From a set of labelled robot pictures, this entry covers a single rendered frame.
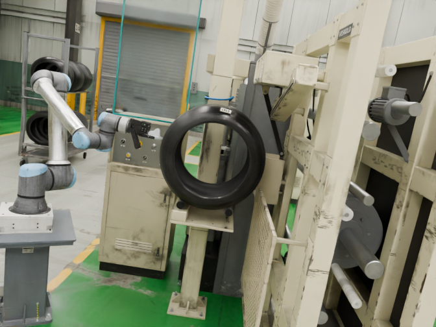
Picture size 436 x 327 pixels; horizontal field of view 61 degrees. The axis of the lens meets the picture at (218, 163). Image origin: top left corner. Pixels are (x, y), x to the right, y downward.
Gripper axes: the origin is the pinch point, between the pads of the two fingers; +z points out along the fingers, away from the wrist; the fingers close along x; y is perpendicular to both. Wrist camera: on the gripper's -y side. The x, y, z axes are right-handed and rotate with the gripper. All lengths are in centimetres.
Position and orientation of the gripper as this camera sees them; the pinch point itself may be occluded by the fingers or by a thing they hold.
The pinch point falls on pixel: (161, 139)
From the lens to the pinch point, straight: 217.5
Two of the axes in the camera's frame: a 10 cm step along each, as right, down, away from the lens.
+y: 2.7, -9.4, -1.9
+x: 0.3, -1.9, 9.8
